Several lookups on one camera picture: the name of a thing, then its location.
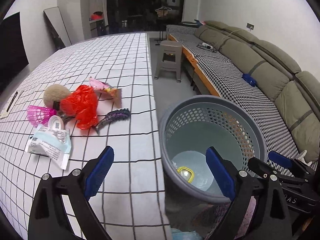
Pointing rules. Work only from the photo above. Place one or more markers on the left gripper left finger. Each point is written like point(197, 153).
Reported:
point(48, 217)

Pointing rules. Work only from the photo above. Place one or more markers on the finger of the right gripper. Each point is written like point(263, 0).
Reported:
point(261, 169)
point(294, 165)

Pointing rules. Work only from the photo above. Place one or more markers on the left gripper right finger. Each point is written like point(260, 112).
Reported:
point(270, 219)

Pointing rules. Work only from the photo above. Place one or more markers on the yellow rimmed clear lid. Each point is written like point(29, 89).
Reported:
point(186, 173)

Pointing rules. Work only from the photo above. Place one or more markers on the white blue paper wrapper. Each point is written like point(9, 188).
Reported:
point(54, 143)

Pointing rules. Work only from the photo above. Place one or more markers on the small round clear lid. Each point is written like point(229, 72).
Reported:
point(56, 123)

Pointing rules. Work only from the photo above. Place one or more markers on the pink mesh shell wrapper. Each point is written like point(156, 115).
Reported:
point(39, 115)

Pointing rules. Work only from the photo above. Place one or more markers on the red plastic bag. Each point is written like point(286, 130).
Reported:
point(82, 103)

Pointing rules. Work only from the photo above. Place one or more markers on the dark grey ribbon bow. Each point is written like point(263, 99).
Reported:
point(113, 116)

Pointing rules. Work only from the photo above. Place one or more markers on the pink snack packet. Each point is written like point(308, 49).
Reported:
point(104, 88)

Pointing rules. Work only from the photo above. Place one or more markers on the grey perforated trash basket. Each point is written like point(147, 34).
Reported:
point(201, 122)

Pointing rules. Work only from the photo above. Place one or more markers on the clear plastic container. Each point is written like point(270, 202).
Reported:
point(196, 161)

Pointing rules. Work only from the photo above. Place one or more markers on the light blue cloth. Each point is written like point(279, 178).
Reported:
point(185, 235)

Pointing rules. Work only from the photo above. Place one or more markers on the houndstooth sofa cover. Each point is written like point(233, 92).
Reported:
point(232, 84)

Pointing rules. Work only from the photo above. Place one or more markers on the blue item on sofa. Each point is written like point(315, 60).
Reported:
point(250, 80)

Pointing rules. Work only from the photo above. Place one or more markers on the olive green sofa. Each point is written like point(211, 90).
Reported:
point(265, 62)

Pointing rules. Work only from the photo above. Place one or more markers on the beige fluffy round pouch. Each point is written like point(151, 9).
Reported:
point(54, 94)

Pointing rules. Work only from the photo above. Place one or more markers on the black marker pen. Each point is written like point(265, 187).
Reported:
point(12, 101)

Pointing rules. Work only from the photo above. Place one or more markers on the grey plastic stool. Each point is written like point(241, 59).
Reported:
point(169, 58)

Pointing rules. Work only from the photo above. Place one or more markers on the teal item on sofa end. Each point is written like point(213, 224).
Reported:
point(194, 24)

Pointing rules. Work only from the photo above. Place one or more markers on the black television screen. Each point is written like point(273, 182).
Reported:
point(13, 55)

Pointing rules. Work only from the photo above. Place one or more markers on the clothes hanger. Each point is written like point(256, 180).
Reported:
point(163, 11)

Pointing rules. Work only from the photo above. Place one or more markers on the leaning mirror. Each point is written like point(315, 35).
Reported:
point(56, 28)

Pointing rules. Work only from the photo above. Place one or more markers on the red item on shelf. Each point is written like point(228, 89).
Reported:
point(98, 15)

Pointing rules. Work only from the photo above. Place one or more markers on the power strip with cables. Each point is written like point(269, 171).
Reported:
point(207, 47)

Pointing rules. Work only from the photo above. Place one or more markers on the wall socket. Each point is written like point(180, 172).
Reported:
point(250, 26)

